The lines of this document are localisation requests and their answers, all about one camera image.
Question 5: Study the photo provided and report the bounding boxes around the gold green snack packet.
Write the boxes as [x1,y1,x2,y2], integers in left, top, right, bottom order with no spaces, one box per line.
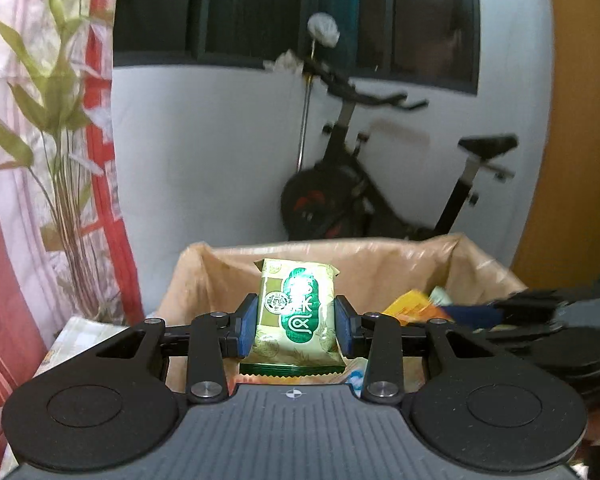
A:
[239,258,346,377]

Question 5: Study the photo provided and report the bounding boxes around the panda bread package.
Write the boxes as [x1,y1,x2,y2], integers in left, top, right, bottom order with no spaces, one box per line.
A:
[337,358,368,398]

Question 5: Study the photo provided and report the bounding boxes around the cardboard box with plastic liner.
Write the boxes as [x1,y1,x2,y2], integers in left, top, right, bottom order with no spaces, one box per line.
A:
[156,235,524,325]

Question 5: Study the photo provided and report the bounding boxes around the yellow orange snack packet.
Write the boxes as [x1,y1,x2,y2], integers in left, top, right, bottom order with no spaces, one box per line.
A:
[382,289,452,326]

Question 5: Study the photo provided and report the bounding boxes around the orange wooden door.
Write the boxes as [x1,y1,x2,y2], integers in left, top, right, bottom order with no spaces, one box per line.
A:
[513,0,600,288]

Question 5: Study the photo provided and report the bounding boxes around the black exercise bike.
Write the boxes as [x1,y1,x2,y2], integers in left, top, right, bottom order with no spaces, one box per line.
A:
[279,56,519,242]

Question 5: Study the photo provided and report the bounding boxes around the plaid flower tablecloth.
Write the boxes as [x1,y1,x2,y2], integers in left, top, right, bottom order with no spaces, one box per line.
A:
[0,314,131,480]

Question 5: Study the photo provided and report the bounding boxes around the dark window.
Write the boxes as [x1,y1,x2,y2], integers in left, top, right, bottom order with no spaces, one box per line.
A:
[114,0,480,94]

